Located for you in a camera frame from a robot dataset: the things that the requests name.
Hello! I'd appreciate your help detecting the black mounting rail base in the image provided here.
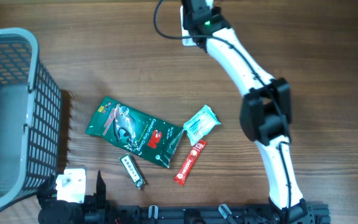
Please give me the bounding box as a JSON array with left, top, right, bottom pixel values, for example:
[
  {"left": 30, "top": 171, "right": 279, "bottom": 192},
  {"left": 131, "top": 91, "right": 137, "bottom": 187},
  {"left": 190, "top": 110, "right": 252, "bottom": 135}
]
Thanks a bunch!
[{"left": 106, "top": 203, "right": 331, "bottom": 224}]

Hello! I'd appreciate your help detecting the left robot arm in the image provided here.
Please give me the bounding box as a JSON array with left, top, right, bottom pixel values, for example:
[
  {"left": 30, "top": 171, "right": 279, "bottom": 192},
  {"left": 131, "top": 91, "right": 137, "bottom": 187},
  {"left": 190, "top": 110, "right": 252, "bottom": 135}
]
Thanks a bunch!
[{"left": 37, "top": 169, "right": 111, "bottom": 224}]

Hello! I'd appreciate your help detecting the green 3M gloves package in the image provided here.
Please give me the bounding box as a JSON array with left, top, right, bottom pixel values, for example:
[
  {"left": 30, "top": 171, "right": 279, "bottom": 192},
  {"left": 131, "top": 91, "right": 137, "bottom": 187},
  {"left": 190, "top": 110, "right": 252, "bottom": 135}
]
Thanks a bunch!
[{"left": 85, "top": 96, "right": 185, "bottom": 168}]

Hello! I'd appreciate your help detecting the red snack stick pack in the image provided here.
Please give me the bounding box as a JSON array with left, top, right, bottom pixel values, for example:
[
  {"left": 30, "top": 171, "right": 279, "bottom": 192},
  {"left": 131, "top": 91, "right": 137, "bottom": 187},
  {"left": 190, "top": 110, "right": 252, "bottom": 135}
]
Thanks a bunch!
[{"left": 174, "top": 139, "right": 207, "bottom": 186}]

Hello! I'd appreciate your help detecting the white barcode scanner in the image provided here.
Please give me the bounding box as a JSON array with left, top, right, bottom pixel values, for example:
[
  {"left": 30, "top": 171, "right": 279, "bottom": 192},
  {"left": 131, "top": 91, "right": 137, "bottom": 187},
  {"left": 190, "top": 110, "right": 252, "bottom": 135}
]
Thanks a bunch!
[{"left": 180, "top": 5, "right": 201, "bottom": 48}]

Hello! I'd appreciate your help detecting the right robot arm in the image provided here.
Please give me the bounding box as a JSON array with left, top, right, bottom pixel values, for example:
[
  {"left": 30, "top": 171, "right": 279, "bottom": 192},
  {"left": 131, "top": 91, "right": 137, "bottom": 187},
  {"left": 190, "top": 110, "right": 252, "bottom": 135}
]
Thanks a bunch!
[{"left": 181, "top": 0, "right": 308, "bottom": 223}]

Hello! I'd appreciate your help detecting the teal wet wipes pack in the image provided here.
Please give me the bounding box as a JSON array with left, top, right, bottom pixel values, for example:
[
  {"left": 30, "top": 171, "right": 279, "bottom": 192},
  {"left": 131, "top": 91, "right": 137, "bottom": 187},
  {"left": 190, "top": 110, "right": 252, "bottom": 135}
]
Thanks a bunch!
[{"left": 183, "top": 105, "right": 221, "bottom": 146}]

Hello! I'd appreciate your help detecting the green white candy bar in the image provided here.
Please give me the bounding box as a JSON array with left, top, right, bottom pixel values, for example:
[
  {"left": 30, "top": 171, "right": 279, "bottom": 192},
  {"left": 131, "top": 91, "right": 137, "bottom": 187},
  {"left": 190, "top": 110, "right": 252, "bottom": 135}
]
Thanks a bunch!
[{"left": 119, "top": 153, "right": 145, "bottom": 190}]

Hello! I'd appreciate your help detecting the grey plastic mesh basket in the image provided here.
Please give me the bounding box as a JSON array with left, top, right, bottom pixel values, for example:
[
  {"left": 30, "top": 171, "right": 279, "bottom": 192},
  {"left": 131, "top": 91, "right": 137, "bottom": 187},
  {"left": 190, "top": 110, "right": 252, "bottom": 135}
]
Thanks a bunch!
[{"left": 0, "top": 28, "right": 62, "bottom": 207}]

